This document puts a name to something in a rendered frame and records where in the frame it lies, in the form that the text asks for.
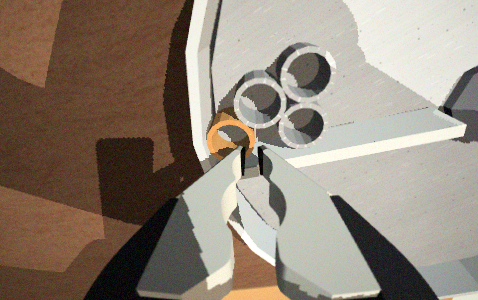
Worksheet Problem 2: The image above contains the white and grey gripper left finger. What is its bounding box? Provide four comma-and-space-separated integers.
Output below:
83, 146, 245, 300

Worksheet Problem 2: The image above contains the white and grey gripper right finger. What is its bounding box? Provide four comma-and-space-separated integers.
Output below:
258, 145, 439, 300

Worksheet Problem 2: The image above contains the bronze bushing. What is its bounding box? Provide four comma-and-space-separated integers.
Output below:
207, 107, 255, 160

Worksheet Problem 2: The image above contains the grey metal ring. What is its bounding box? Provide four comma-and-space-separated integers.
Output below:
234, 70, 286, 128
276, 95, 329, 149
276, 42, 337, 103

